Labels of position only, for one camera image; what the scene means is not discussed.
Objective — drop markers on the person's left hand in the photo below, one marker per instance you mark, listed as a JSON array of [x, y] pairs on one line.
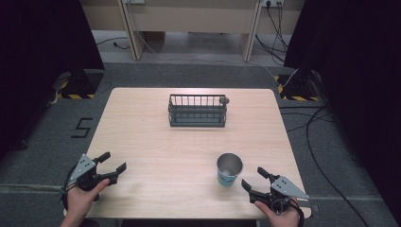
[[82, 199]]

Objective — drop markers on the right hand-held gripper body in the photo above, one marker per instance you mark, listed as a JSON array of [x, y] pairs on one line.
[[285, 188]]

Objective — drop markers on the grey round knob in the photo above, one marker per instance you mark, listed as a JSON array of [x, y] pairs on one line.
[[224, 101]]

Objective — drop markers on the beige wooden desk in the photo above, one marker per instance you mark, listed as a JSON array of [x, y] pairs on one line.
[[192, 17]]

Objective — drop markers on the black curtain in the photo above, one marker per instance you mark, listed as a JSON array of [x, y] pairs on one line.
[[41, 63], [356, 82]]

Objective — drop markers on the black stand base striped tape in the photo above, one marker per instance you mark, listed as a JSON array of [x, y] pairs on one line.
[[78, 85], [298, 88]]

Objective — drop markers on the white wall socket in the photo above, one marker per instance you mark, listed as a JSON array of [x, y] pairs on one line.
[[272, 3]]

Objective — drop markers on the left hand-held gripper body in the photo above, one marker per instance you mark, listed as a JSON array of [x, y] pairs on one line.
[[82, 166]]

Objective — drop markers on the white power strip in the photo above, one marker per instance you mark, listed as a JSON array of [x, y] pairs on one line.
[[135, 1]]

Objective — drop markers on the steel cup with blue label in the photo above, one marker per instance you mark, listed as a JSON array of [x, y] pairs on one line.
[[229, 169]]

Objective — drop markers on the person's right hand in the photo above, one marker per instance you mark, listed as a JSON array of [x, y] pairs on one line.
[[280, 217]]

